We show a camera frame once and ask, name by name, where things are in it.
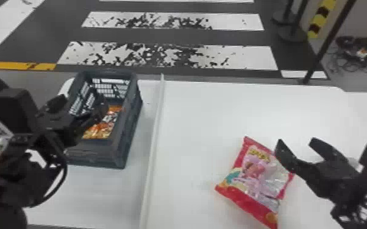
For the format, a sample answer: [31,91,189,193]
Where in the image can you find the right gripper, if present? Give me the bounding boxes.
[274,137,364,206]

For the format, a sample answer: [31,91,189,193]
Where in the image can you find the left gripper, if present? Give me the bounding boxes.
[35,92,110,149]

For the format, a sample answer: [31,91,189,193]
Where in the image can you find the dark grey crate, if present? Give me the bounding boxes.
[64,69,144,170]

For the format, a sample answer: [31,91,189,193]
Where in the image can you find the orange snack packet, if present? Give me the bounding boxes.
[82,105,124,140]

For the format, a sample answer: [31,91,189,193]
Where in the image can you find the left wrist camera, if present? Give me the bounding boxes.
[0,87,40,135]

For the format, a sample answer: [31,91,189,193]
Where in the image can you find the black pole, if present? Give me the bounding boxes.
[298,0,358,85]

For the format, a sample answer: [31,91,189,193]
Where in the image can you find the red snack packet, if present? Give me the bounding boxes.
[214,136,295,229]

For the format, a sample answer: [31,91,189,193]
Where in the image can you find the yellow black striped post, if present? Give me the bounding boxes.
[307,0,337,40]

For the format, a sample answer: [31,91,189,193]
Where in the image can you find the black cable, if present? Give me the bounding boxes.
[26,140,68,207]

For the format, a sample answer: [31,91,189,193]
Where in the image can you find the black floor cables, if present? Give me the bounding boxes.
[327,35,367,74]

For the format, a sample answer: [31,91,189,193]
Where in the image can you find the black post on round foot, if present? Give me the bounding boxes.
[272,0,309,43]

